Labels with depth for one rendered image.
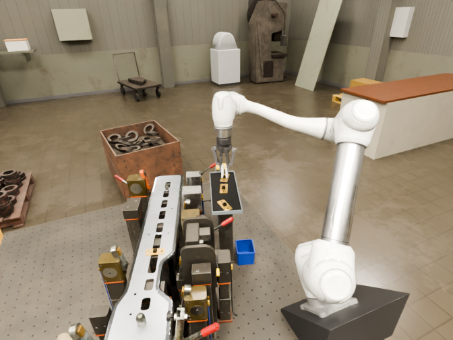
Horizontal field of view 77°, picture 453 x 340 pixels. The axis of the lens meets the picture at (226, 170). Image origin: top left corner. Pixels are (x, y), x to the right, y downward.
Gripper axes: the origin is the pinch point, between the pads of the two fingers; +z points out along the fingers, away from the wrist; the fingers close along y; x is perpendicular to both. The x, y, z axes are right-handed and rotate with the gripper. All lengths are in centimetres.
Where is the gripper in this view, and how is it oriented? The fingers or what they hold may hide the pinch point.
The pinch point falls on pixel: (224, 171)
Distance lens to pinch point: 152.2
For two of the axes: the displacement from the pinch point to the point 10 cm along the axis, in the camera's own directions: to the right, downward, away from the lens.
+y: -9.8, -0.7, 1.8
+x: -1.9, 4.8, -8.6
